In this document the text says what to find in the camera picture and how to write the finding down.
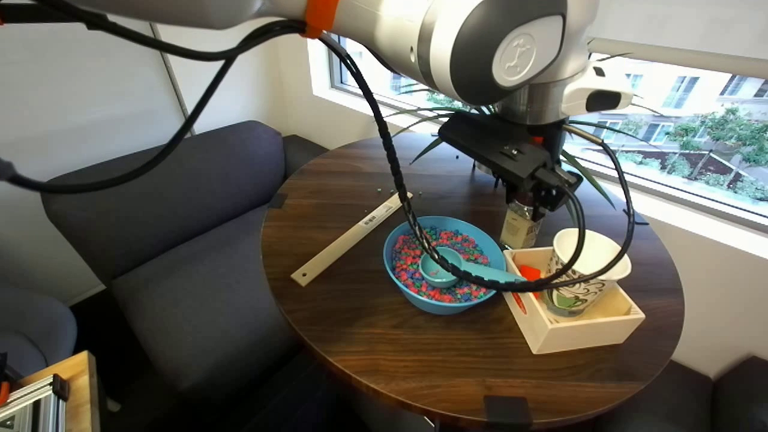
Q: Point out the small orange plastic item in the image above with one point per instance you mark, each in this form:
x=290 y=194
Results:
x=529 y=274

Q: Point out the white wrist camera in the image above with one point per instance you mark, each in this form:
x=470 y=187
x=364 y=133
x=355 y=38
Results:
x=602 y=98

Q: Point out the black table edge pad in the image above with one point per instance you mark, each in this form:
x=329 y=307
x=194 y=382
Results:
x=280 y=199
x=506 y=408

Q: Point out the dark upholstered seat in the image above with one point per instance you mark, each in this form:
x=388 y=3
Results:
x=745 y=396

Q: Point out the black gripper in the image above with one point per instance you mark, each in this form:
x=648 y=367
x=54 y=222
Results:
x=496 y=147

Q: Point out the colourful candies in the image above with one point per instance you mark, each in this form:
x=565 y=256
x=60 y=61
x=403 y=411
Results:
x=412 y=277

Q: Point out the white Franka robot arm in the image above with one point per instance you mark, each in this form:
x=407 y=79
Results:
x=398 y=38

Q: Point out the dark blue sofa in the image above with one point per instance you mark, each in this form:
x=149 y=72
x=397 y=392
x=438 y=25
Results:
x=199 y=303

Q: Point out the aluminium frame rail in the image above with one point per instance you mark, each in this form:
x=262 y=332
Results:
x=31 y=408

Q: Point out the wooden base board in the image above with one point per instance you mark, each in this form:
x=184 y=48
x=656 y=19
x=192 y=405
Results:
x=80 y=392

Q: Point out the glass jar brown lid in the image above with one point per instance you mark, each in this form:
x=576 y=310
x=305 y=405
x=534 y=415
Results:
x=518 y=229

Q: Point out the blue bowl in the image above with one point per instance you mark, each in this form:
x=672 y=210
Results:
x=446 y=307

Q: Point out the wooden ruler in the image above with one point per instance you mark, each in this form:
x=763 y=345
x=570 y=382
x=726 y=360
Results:
x=336 y=249

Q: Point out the blue-grey chair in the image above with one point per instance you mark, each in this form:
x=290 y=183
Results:
x=36 y=327

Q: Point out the pale wooden tray box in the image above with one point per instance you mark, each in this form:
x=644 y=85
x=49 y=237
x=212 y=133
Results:
x=576 y=332

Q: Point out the patterned paper cup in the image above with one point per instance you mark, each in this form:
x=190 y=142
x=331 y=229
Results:
x=588 y=255

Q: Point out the teal measuring scoop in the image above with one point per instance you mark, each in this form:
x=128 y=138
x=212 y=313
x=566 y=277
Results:
x=438 y=270

